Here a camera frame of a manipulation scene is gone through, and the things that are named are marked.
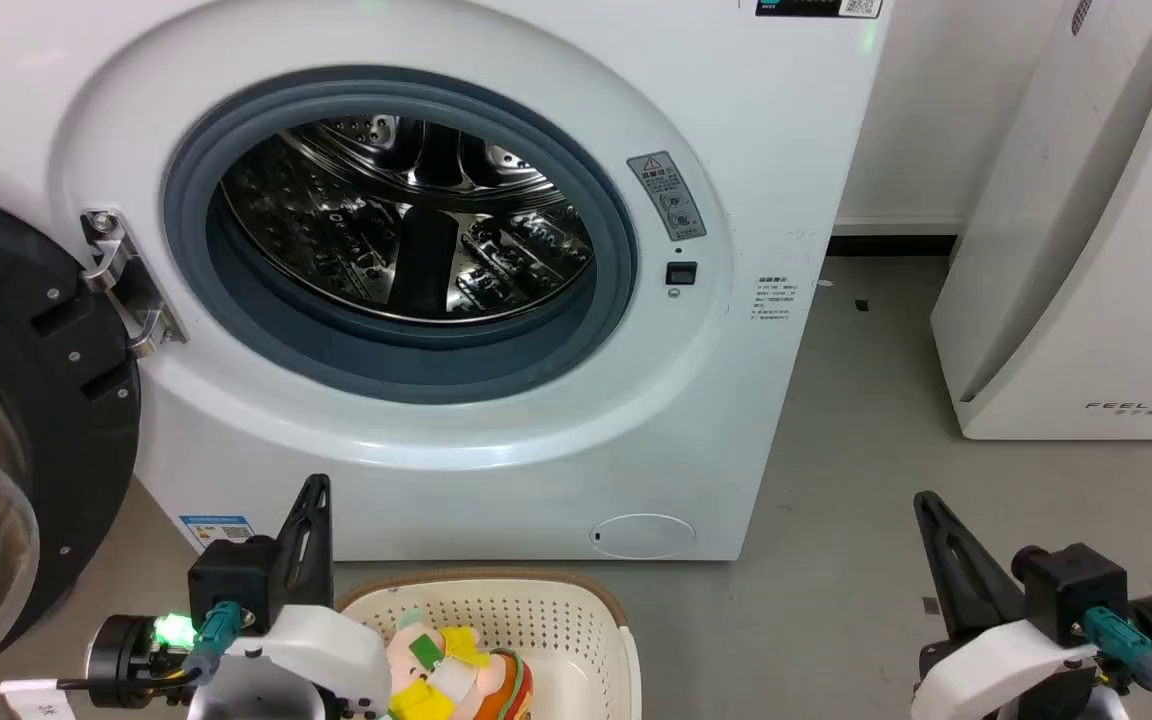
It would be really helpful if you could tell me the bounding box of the dark round washer door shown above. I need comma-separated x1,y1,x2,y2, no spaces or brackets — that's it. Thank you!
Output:
0,183,143,693

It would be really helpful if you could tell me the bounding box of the white cable label tag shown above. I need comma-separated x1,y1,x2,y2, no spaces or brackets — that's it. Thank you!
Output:
0,679,78,720

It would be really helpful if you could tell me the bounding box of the grey rubber door gasket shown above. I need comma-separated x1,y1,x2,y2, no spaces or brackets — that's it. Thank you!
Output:
163,67,638,405

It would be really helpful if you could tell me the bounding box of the stainless steel washing machine drum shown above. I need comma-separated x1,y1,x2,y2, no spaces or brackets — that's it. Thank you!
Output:
220,114,596,324

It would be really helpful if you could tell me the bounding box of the colourful plush toy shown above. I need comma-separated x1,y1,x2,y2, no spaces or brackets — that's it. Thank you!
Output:
385,611,536,720

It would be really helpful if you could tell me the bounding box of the oval drain filter cover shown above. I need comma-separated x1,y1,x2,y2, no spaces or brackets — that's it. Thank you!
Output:
590,512,698,560

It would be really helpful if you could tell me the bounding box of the cream perforated laundry basket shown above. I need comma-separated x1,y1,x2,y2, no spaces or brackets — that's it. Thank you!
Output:
335,569,643,720

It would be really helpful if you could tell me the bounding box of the teal camera cable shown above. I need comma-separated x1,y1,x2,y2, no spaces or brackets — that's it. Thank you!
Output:
1082,604,1152,693
180,600,243,687

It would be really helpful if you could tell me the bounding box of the black QR code sticker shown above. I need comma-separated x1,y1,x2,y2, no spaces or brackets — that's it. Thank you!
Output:
755,0,883,19

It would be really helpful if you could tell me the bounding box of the metal washing machine door hinge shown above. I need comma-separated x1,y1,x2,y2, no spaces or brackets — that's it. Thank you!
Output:
81,209,188,360

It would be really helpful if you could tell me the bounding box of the teal left camera cable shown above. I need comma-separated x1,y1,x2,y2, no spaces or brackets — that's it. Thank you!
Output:
180,600,243,687

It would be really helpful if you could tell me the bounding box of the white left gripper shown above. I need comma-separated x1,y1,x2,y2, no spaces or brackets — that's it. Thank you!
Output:
188,474,393,720

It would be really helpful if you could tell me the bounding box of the black baseboard strip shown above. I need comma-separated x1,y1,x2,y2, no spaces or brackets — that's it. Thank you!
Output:
828,234,958,259

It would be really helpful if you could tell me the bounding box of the blue energy label sticker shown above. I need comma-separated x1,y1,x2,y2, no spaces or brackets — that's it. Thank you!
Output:
179,514,256,554

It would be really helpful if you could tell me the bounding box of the white front-load washing machine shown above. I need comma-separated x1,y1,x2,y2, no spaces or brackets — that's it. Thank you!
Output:
0,0,895,563

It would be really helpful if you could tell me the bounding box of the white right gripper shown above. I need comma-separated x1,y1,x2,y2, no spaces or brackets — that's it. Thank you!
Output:
911,490,1105,720

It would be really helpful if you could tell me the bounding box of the white air purifier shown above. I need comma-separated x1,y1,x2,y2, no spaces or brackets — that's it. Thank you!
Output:
930,0,1152,442

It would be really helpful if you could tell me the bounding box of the grey warning sticker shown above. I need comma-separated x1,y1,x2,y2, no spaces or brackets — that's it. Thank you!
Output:
626,150,708,242

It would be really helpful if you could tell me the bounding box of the teal right camera cable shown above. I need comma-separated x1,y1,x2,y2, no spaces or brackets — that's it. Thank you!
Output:
1082,604,1152,693

